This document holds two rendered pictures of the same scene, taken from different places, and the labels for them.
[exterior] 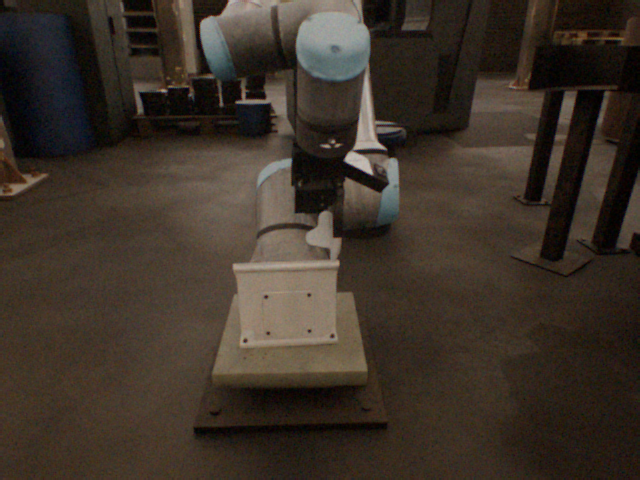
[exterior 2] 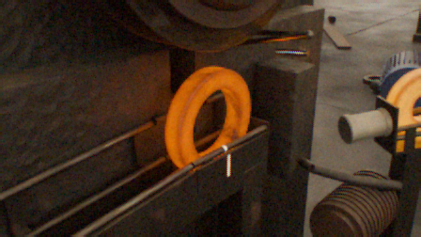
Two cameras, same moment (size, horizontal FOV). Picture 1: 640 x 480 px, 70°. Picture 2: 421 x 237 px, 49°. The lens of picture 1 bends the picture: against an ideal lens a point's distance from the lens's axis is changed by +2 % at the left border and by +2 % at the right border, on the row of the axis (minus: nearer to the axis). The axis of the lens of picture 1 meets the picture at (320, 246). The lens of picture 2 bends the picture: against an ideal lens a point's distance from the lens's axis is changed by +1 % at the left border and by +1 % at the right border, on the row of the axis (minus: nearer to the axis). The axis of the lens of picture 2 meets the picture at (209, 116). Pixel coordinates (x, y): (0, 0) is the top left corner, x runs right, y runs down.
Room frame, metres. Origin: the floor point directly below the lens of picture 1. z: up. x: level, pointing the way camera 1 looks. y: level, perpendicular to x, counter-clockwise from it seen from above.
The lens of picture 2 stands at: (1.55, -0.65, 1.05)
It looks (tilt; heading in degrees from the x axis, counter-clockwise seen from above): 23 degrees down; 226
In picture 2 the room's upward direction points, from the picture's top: straight up
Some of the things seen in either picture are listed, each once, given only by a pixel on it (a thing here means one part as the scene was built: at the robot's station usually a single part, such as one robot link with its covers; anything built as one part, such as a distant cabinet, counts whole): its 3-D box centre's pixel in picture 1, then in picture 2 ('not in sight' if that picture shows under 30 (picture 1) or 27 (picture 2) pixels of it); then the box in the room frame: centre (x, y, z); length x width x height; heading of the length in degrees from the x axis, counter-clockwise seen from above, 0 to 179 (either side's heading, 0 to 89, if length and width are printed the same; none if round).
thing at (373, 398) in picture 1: (292, 354); not in sight; (0.89, 0.07, 0.04); 0.40 x 0.40 x 0.08; 2
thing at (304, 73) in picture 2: not in sight; (281, 118); (0.83, -1.18, 0.68); 0.11 x 0.08 x 0.24; 94
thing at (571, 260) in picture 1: (567, 161); not in sight; (1.52, -0.84, 0.36); 0.26 x 0.20 x 0.72; 39
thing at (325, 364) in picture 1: (292, 334); not in sight; (0.89, 0.07, 0.10); 0.32 x 0.32 x 0.04; 2
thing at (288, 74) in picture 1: (354, 87); not in sight; (3.76, -0.27, 0.39); 1.03 x 0.83 x 0.79; 98
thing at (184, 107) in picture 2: not in sight; (210, 121); (1.06, -1.15, 0.75); 0.18 x 0.03 x 0.18; 5
